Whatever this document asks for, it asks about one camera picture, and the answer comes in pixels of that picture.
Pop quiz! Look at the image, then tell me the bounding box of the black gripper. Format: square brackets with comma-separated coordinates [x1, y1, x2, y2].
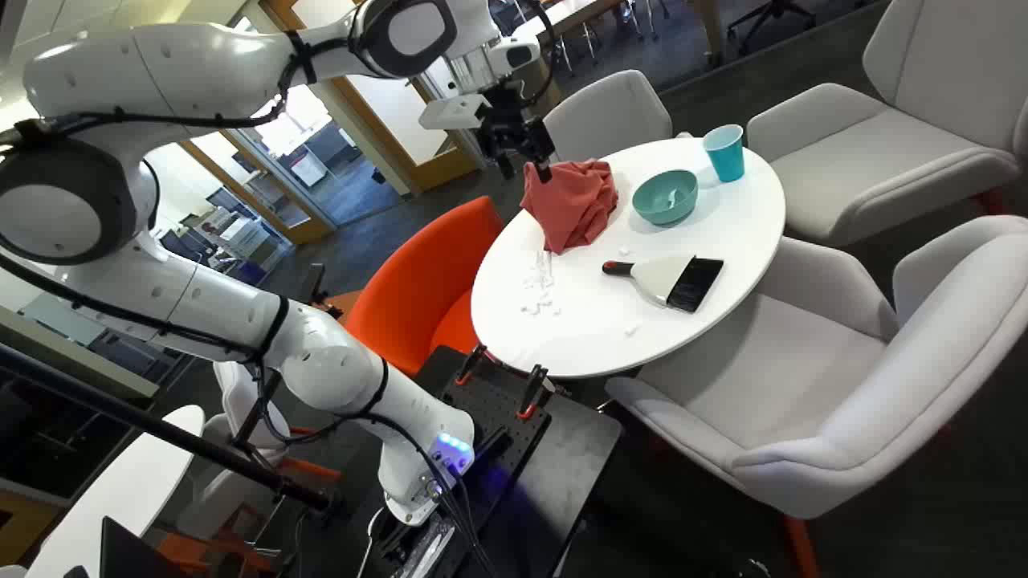
[473, 85, 556, 187]

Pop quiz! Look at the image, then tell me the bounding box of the blue bowl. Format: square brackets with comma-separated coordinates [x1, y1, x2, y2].
[628, 168, 704, 230]

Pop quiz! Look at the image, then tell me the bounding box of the red cloth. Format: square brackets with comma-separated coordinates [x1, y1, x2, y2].
[518, 156, 622, 257]

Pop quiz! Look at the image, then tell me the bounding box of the grey upholstered chair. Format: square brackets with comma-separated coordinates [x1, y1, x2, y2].
[540, 67, 676, 163]
[601, 210, 1028, 578]
[741, 0, 1028, 248]

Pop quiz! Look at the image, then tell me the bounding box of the white crumbs pile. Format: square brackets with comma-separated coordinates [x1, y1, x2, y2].
[518, 249, 562, 320]

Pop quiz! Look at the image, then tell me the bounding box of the orange upholstered chair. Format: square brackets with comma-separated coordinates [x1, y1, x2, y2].
[340, 191, 506, 377]

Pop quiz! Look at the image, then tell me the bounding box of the white round table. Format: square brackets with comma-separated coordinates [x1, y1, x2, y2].
[468, 136, 789, 381]

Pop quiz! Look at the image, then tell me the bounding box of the blue plastic cup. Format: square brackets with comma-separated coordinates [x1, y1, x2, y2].
[700, 123, 747, 187]

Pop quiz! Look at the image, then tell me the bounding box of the black flat rectangular slab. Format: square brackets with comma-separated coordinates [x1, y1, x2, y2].
[660, 254, 725, 316]

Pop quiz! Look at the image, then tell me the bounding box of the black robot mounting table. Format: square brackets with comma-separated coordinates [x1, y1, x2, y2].
[350, 359, 626, 578]

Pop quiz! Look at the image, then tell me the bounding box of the black diagonal metal bar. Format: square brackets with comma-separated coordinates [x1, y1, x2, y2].
[0, 343, 334, 512]

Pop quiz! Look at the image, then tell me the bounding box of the white board panel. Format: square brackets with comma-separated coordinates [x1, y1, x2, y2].
[23, 400, 207, 578]

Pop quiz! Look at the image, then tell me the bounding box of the wooden frame partition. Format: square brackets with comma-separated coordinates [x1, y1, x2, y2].
[172, 0, 487, 249]

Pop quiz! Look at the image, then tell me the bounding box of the scraper with dark handle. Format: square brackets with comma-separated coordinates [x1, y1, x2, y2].
[598, 254, 686, 308]

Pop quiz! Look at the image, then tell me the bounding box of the black clamp with orange handle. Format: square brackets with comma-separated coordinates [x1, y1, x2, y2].
[518, 364, 556, 424]
[453, 345, 490, 390]

